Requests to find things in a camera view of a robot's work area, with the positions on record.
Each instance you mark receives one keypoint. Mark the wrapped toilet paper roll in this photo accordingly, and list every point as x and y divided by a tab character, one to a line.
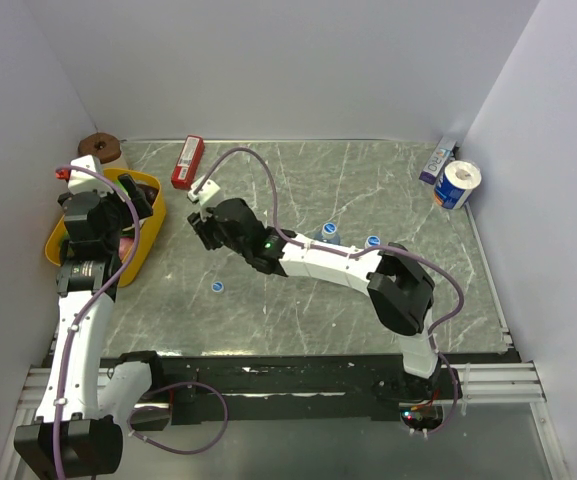
456	183

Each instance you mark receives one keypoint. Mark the silver white left wrist camera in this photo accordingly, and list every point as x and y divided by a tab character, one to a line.
81	181

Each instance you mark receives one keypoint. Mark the brown lid white canister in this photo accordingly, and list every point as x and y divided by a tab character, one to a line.
106	148

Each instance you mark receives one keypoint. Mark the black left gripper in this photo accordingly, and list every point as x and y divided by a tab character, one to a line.
126	219

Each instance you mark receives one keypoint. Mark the yellow plastic basket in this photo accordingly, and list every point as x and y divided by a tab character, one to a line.
149	228

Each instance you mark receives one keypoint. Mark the dark purple toy eggplant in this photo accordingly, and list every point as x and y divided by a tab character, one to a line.
150	192

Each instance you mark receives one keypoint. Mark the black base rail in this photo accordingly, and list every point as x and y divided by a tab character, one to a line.
255	388

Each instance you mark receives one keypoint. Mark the blue Pocari bottle cap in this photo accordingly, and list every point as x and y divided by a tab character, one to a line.
217	287

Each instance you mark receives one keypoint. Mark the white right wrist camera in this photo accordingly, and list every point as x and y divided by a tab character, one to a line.
203	191

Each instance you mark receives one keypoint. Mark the red cable connector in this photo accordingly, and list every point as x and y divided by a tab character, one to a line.
63	174

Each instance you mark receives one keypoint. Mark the red flat box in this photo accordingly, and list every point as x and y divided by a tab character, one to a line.
185	169

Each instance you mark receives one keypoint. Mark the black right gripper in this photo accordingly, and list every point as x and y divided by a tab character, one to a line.
203	226

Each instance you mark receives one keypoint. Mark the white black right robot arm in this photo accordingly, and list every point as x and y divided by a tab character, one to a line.
399	289

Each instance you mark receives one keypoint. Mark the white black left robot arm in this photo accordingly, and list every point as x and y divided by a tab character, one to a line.
79	429

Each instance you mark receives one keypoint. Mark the blue label Pocari bottle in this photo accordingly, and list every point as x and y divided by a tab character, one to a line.
328	233

